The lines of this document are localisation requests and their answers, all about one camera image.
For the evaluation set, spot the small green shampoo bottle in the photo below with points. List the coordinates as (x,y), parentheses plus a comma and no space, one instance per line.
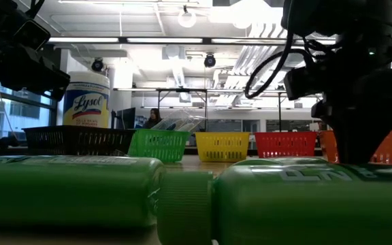
(63,190)
(284,211)
(281,161)

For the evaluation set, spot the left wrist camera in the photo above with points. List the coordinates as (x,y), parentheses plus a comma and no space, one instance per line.
(32,35)

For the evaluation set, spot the red plastic basket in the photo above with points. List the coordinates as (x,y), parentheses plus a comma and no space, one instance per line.
(284,136)

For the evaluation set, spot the window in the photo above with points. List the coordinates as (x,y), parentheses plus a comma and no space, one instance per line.
(22,115)

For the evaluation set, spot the blue white toothbrush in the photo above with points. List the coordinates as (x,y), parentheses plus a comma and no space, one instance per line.
(168,125)
(191,122)

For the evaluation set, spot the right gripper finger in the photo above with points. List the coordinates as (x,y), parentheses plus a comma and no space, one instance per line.
(357,143)

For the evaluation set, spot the black background table frame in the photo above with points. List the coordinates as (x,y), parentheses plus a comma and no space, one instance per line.
(205,109)

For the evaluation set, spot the yellow plastic basket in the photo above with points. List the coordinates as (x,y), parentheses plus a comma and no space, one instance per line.
(222,136)

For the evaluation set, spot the black plastic basket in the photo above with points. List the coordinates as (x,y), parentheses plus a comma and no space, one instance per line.
(80,139)

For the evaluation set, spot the black monitor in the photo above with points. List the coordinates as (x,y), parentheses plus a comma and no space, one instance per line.
(127,118)

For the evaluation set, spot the black overhead camera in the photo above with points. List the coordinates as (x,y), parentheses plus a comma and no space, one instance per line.
(210,61)

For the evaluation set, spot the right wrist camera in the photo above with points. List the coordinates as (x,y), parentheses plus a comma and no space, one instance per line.
(301,83)

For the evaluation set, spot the black aluminium rig frame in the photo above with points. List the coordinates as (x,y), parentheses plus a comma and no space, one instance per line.
(207,41)

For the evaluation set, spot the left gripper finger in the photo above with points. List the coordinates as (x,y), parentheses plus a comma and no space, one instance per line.
(19,68)

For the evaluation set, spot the person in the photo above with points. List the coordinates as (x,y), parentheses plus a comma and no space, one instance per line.
(153,119)

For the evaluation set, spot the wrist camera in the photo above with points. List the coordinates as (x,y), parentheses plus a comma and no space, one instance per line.
(32,35)
(301,83)

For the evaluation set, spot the yellow Lysol wipes canister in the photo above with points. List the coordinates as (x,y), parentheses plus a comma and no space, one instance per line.
(87,102)

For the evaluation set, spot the green plastic basket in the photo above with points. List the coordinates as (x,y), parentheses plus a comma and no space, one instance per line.
(158,146)

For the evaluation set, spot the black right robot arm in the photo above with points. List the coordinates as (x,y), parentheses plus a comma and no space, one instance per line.
(335,17)

